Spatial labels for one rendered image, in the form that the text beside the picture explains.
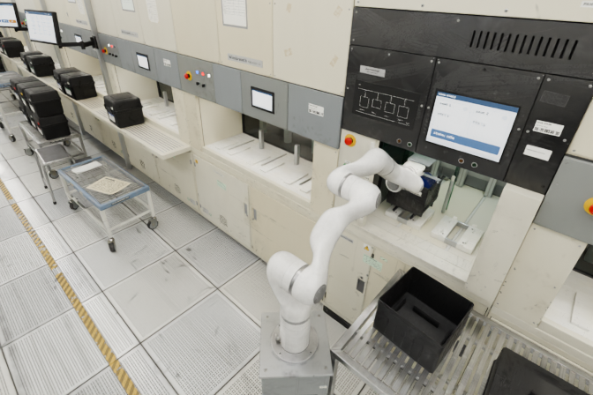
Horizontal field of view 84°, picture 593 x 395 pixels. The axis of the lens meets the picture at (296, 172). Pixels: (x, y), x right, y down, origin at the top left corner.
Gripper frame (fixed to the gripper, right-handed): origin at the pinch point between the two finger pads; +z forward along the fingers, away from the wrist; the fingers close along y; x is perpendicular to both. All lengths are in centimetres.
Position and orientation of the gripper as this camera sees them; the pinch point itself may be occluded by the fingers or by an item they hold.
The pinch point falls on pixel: (420, 162)
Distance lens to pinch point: 189.4
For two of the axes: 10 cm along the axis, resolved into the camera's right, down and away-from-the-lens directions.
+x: 0.3, -8.7, -4.9
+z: 6.7, -3.5, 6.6
